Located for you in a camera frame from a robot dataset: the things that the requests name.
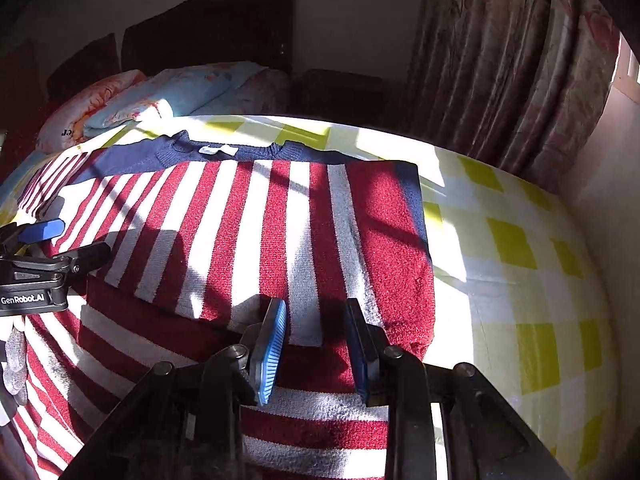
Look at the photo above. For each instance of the red white striped sweater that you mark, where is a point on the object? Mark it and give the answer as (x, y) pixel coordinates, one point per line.
(240, 240)

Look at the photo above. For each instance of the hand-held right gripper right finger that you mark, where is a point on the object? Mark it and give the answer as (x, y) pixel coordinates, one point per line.
(361, 355)

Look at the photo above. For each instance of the person's left hand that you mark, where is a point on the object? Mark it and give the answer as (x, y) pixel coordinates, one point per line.
(15, 365)

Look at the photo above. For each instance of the yellow white checked bed sheet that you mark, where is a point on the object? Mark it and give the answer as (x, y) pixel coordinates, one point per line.
(520, 280)

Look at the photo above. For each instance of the orange floral pillow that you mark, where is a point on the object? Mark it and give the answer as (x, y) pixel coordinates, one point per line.
(82, 105)

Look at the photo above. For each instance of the dark wooden nightstand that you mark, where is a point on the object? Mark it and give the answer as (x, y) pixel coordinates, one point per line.
(340, 95)

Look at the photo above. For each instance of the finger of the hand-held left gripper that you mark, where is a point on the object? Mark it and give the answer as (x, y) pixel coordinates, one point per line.
(44, 230)
(85, 256)

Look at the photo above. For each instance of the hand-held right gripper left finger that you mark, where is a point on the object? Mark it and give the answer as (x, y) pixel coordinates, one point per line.
(270, 352)

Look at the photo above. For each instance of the floral curtain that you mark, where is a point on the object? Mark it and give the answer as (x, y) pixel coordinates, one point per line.
(510, 60)

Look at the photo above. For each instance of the light blue floral pillow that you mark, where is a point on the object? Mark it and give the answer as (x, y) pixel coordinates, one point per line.
(175, 91)

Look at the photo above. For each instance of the window frame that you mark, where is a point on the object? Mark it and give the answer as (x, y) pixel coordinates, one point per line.
(627, 72)

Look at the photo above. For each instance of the dark wooden headboard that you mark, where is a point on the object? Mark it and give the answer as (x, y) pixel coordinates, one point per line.
(210, 30)

